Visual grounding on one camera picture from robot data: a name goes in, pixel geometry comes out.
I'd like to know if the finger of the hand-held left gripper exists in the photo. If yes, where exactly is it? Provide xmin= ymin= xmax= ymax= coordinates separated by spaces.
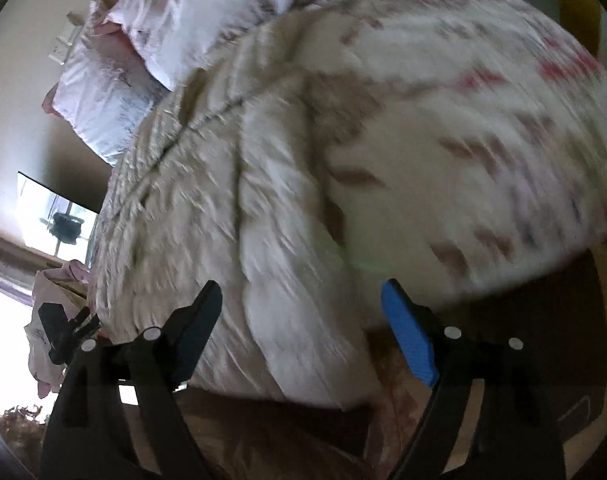
xmin=37 ymin=302 xmax=72 ymax=366
xmin=67 ymin=307 xmax=102 ymax=352

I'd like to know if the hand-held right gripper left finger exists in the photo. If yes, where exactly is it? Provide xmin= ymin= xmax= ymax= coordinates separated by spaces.
xmin=40 ymin=280 xmax=223 ymax=480

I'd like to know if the window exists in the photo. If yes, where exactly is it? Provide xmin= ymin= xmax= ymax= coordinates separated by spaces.
xmin=15 ymin=170 xmax=103 ymax=263

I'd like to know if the dark hanging garment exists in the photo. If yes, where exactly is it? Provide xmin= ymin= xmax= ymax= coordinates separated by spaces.
xmin=39 ymin=211 xmax=86 ymax=247

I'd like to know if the white floral print pillow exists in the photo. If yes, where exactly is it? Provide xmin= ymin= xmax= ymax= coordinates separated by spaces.
xmin=102 ymin=0 xmax=296 ymax=92
xmin=42 ymin=35 xmax=170 ymax=167

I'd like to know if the pink cloth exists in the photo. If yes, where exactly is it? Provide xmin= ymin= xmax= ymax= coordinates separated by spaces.
xmin=24 ymin=259 xmax=93 ymax=401

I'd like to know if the floral bed cover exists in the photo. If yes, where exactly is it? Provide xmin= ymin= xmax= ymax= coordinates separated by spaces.
xmin=263 ymin=0 xmax=607 ymax=311

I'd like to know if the cream quilted comforter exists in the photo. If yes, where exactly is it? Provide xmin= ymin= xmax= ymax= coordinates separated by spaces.
xmin=89 ymin=7 xmax=381 ymax=411

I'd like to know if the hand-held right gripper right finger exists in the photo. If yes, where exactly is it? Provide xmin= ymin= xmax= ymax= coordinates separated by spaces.
xmin=381 ymin=279 xmax=567 ymax=480

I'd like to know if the brown cloth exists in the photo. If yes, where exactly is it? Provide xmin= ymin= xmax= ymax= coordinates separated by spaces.
xmin=176 ymin=342 xmax=434 ymax=480

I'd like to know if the white wall switch plate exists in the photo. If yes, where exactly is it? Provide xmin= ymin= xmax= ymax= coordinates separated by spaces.
xmin=50 ymin=34 xmax=79 ymax=67

